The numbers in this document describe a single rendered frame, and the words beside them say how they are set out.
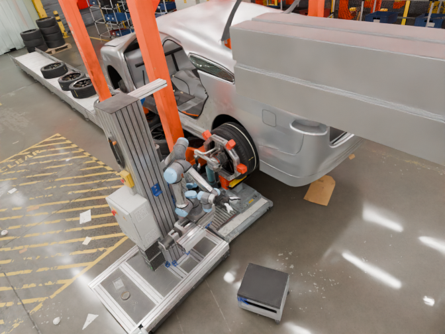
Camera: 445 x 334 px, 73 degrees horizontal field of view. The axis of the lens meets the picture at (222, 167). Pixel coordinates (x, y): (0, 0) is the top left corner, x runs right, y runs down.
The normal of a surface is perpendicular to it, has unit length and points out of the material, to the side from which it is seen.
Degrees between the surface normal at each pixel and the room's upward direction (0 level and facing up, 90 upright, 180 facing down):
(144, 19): 90
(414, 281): 0
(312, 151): 90
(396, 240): 0
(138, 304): 0
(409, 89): 90
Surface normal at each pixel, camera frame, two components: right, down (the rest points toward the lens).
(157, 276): -0.12, -0.77
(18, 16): 0.74, 0.34
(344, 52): -0.73, 0.50
